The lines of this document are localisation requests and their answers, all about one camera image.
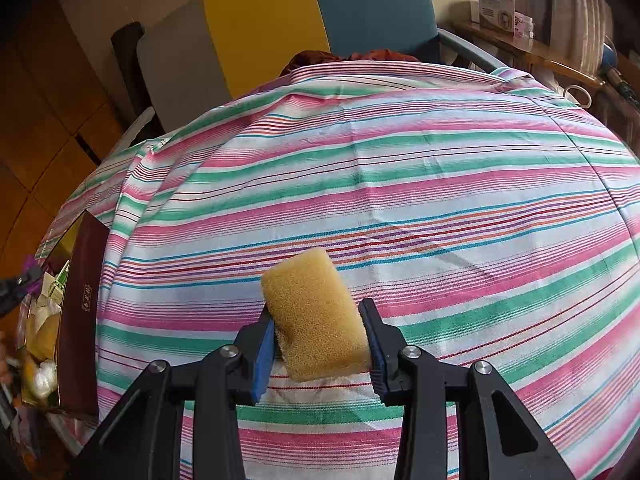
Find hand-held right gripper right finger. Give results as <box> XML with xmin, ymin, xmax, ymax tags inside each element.
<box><xmin>357</xmin><ymin>298</ymin><xmax>576</xmax><ymax>480</ymax></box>

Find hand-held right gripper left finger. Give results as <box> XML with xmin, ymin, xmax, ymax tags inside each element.
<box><xmin>75</xmin><ymin>305</ymin><xmax>278</xmax><ymax>480</ymax></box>

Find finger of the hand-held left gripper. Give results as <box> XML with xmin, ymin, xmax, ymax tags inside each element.
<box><xmin>0</xmin><ymin>270</ymin><xmax>43</xmax><ymax>313</ymax></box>

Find small green white carton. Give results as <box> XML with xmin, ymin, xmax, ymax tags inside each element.
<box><xmin>42</xmin><ymin>262</ymin><xmax>71</xmax><ymax>306</ymax></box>

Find yellow sponge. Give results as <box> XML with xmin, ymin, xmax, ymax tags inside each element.
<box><xmin>27</xmin><ymin>310</ymin><xmax>61</xmax><ymax>361</ymax></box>
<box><xmin>261</xmin><ymin>248</ymin><xmax>373</xmax><ymax>383</ymax></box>

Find maroon tin box gold interior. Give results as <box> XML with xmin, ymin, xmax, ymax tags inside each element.
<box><xmin>17</xmin><ymin>210</ymin><xmax>111</xmax><ymax>418</ymax></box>

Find plastic white ball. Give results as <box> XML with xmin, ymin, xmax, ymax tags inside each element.
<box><xmin>25</xmin><ymin>360</ymin><xmax>58</xmax><ymax>401</ymax></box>

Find wooden wardrobe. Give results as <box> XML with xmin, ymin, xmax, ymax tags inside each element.
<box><xmin>0</xmin><ymin>0</ymin><xmax>126</xmax><ymax>261</ymax></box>

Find striped bed sheet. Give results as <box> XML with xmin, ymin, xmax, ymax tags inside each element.
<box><xmin>35</xmin><ymin>60</ymin><xmax>640</xmax><ymax>476</ymax></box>

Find grey yellow blue headboard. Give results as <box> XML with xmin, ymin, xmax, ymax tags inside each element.
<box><xmin>137</xmin><ymin>0</ymin><xmax>441</xmax><ymax>126</ymax></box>

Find wooden side desk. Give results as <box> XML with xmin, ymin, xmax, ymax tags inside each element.
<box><xmin>450</xmin><ymin>20</ymin><xmax>640</xmax><ymax>126</ymax></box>

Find small pink box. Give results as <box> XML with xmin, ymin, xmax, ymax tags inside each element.
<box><xmin>512</xmin><ymin>12</ymin><xmax>535</xmax><ymax>40</ymax></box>

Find white printed box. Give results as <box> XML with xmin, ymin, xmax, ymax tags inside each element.
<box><xmin>475</xmin><ymin>0</ymin><xmax>517</xmax><ymax>36</ymax></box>

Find blue round object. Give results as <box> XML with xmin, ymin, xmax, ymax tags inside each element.
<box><xmin>600</xmin><ymin>42</ymin><xmax>621</xmax><ymax>73</ymax></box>

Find striped curtain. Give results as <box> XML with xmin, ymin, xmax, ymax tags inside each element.
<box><xmin>542</xmin><ymin>0</ymin><xmax>616</xmax><ymax>76</ymax></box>

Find grey bed rail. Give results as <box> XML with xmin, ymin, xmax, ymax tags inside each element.
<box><xmin>97</xmin><ymin>107</ymin><xmax>158</xmax><ymax>166</ymax></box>
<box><xmin>436</xmin><ymin>27</ymin><xmax>511</xmax><ymax>73</ymax></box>

